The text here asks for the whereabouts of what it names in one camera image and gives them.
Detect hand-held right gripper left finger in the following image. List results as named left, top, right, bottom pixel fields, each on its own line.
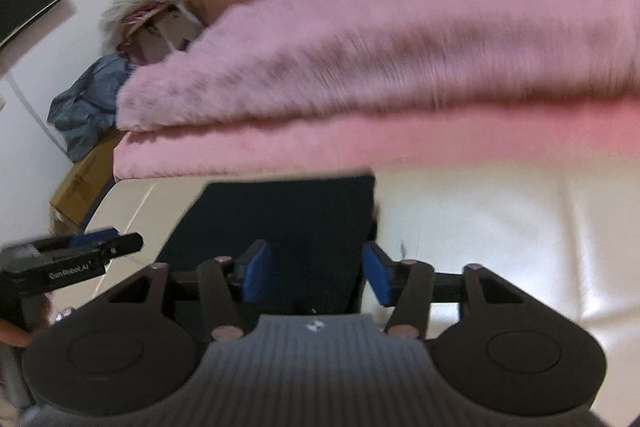
left=106, top=239, right=273, bottom=343

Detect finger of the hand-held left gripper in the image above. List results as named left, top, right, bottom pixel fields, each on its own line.
left=75, top=233, right=144, bottom=265
left=69, top=228, right=122, bottom=248

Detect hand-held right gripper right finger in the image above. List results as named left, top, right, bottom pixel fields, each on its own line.
left=361, top=241, right=527, bottom=343

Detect black pants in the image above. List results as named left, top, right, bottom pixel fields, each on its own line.
left=156, top=173, right=379, bottom=317

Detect person's left hand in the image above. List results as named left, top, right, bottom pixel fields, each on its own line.
left=0, top=317, right=33, bottom=349

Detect cardboard box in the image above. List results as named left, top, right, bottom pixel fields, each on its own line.
left=48, top=128, right=127, bottom=234

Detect blue-grey cloth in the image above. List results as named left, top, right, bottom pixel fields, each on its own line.
left=46, top=53, right=140, bottom=164

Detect pink bed sheet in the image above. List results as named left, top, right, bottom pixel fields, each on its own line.
left=111, top=99, right=640, bottom=182

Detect pile of clothes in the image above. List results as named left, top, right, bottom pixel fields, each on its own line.
left=116, top=3, right=203, bottom=66

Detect pink fuzzy blanket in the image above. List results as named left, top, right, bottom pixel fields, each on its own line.
left=114, top=0, right=640, bottom=134

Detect cream leather bed frame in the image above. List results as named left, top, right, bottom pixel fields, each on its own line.
left=81, top=156, right=640, bottom=427

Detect white wall cable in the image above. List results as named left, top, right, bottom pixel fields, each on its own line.
left=1, top=73, right=69, bottom=156

